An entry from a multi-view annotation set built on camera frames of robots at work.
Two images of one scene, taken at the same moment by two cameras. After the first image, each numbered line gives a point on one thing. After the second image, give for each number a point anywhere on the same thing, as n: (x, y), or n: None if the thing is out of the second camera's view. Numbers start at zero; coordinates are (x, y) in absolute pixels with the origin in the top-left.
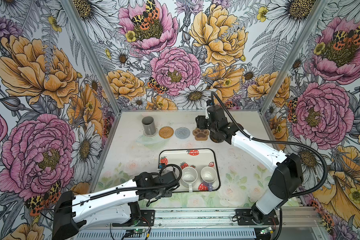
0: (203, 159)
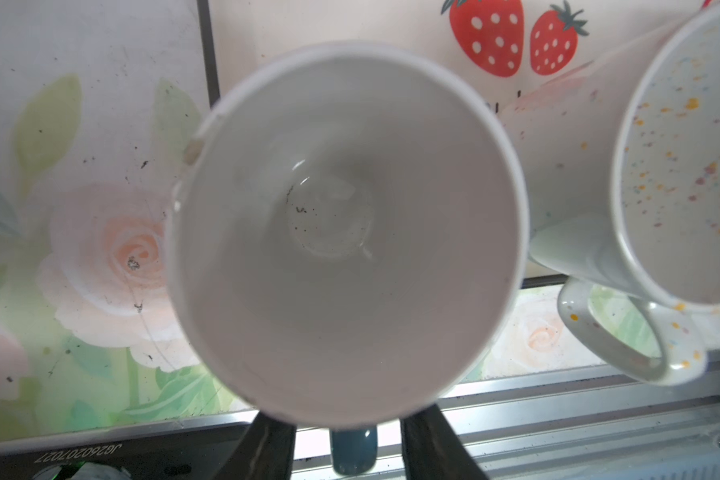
0: (506, 48)
